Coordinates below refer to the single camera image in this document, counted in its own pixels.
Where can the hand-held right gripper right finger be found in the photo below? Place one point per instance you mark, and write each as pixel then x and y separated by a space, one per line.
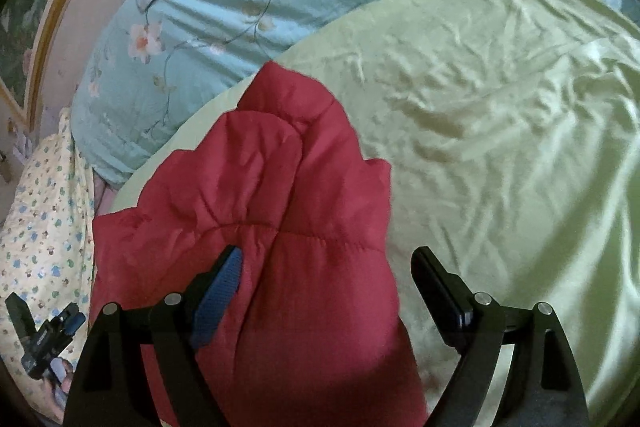
pixel 442 302

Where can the gold framed picture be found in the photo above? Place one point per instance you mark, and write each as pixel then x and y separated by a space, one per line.
pixel 30 7

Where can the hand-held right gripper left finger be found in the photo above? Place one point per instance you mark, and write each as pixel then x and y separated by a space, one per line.
pixel 220 292

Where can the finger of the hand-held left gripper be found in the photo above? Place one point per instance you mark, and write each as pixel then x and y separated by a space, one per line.
pixel 20 314
pixel 74 319

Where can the pink bed sheet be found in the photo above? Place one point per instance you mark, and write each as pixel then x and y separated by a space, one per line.
pixel 104 196

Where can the light green blanket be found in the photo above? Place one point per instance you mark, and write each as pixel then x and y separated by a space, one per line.
pixel 500 132

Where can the red quilted jacket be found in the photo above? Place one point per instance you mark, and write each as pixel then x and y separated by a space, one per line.
pixel 300 207

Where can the yellow cartoon print pillow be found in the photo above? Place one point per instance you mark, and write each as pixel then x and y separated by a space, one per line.
pixel 45 227

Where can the person's left hand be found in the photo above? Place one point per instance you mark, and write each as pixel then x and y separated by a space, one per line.
pixel 58 373

